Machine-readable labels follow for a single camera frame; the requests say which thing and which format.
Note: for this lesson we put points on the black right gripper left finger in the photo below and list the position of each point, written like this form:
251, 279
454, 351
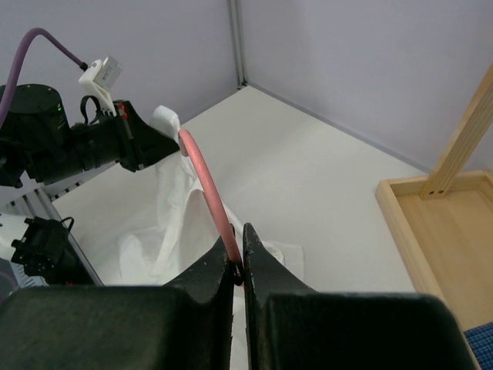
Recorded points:
184, 324

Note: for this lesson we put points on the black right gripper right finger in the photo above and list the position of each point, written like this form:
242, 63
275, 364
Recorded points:
292, 326

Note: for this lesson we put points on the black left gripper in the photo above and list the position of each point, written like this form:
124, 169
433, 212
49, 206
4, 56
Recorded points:
125, 138

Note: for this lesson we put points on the pink wire hanger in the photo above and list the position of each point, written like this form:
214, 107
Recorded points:
189, 147

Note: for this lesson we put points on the white shirt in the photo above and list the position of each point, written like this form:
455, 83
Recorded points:
183, 232

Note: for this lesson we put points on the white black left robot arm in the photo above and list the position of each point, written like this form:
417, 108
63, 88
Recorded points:
38, 141

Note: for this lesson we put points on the blue checked shirt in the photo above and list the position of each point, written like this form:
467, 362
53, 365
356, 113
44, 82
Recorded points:
480, 339

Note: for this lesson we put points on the wooden rack base tray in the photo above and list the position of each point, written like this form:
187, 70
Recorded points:
445, 243

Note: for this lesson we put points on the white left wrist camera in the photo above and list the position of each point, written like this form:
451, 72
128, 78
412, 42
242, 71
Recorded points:
98, 80

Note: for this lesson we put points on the aluminium frame rail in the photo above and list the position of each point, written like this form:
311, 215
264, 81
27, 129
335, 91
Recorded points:
38, 204

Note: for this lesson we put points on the wooden rack frame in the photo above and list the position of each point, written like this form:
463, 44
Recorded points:
474, 123

